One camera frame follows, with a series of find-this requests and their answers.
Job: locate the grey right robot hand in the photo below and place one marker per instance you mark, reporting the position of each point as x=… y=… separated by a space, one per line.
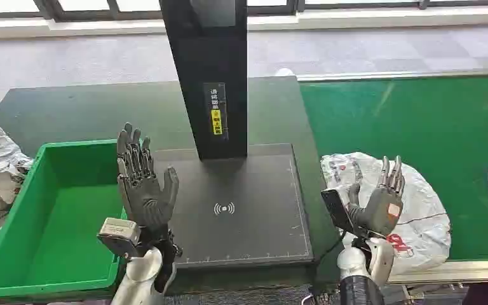
x=380 y=210

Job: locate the dark right wrist camera box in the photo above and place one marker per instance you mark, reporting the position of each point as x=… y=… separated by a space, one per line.
x=336 y=210

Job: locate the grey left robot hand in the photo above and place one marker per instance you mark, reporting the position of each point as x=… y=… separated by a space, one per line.
x=145 y=198

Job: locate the metal conveyor frame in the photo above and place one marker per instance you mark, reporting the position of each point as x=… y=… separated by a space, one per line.
x=450 y=271

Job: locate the black scanner base plate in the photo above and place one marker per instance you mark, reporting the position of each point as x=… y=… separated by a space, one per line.
x=248 y=219

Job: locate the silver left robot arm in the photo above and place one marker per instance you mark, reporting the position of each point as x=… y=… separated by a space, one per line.
x=141 y=278

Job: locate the dark window frame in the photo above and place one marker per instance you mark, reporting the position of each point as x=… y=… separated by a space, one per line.
x=84 y=8

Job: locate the large white plastic parcel bag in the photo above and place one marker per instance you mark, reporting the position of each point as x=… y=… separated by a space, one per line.
x=425 y=227

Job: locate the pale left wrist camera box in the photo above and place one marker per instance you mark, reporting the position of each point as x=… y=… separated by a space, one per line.
x=119 y=235

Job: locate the green plastic crate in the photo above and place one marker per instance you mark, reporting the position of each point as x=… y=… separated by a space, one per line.
x=58 y=219

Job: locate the black and yellow label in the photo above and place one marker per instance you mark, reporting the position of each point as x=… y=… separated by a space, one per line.
x=216 y=111

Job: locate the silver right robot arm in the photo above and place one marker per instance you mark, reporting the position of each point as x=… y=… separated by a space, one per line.
x=364 y=269

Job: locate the black scanner column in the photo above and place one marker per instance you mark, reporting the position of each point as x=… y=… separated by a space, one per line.
x=208 y=54

